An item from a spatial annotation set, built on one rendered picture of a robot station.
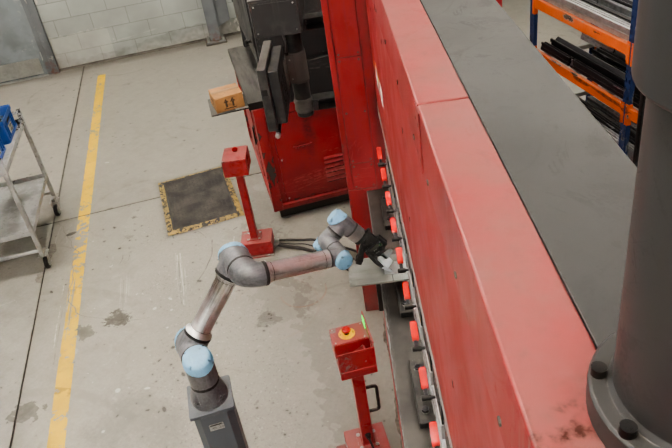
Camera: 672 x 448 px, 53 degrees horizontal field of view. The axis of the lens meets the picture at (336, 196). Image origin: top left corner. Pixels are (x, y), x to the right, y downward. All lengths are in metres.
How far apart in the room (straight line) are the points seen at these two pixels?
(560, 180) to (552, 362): 0.36
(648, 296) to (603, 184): 0.47
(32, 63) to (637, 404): 9.30
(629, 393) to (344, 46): 2.85
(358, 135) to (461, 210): 2.61
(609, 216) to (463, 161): 0.25
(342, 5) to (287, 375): 2.04
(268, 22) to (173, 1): 5.94
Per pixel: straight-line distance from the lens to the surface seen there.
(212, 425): 2.91
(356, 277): 2.92
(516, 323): 0.79
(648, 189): 0.53
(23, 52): 9.64
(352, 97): 3.46
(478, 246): 0.89
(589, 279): 0.85
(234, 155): 4.50
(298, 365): 4.00
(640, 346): 0.61
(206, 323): 2.79
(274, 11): 3.46
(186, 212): 5.56
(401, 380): 2.65
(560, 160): 1.08
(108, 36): 9.50
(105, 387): 4.30
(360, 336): 2.97
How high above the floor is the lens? 2.84
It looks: 32 degrees down
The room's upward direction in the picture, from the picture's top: 9 degrees counter-clockwise
